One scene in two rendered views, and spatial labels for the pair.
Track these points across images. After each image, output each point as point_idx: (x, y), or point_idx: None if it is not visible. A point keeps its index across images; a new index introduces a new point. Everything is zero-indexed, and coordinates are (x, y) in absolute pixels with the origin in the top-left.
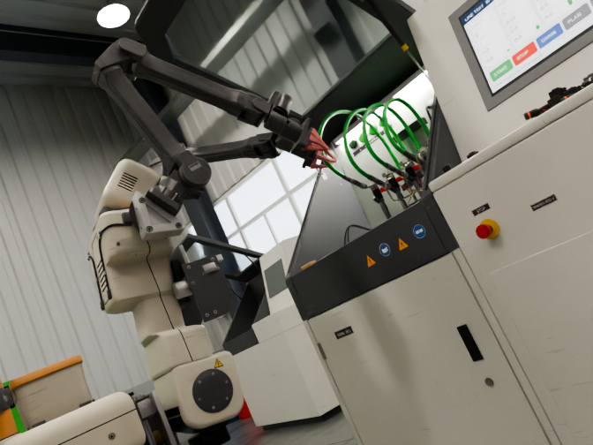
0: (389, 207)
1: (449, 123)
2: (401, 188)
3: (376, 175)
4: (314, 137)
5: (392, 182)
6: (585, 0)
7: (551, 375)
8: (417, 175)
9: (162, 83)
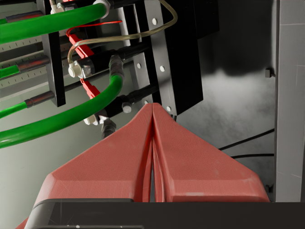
0: (74, 146)
1: None
2: (61, 105)
3: (19, 169)
4: (173, 157)
5: (99, 60)
6: None
7: None
8: (56, 49)
9: None
